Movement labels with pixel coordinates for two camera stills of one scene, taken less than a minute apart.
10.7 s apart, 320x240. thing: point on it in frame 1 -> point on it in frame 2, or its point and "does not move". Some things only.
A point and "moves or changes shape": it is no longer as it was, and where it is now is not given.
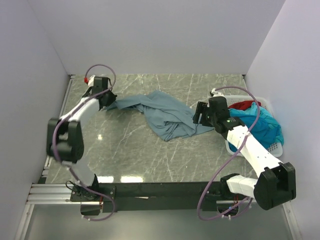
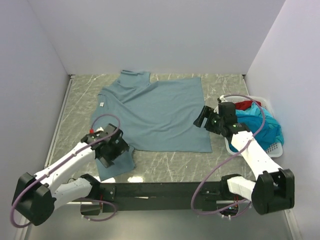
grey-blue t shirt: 167,118 moves or changes shape
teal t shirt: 266,131 does not move
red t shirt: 244,105 does not move
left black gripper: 112,99 -> 120,147
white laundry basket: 275,150 does not move
